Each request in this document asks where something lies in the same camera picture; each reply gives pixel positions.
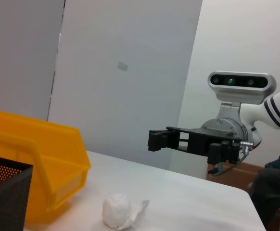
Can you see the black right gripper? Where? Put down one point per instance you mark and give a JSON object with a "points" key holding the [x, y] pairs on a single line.
{"points": [[197, 142]]}

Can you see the white paper ball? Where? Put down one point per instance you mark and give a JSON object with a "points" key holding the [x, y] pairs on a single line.
{"points": [[118, 211]]}

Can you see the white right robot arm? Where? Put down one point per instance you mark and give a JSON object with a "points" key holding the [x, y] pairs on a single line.
{"points": [[274, 108]]}

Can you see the black mesh pen holder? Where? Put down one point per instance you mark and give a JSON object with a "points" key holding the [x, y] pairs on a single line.
{"points": [[7, 192]]}

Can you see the white partition panel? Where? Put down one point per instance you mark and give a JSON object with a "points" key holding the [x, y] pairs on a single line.
{"points": [[15, 48], [130, 96]]}

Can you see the yellow plastic storage bin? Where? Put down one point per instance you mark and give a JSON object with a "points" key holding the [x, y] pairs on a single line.
{"points": [[58, 149]]}

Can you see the seated person in dark clothes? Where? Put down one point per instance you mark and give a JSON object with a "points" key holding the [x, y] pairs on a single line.
{"points": [[270, 187]]}

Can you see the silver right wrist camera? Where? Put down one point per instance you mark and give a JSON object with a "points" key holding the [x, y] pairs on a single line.
{"points": [[241, 83]]}

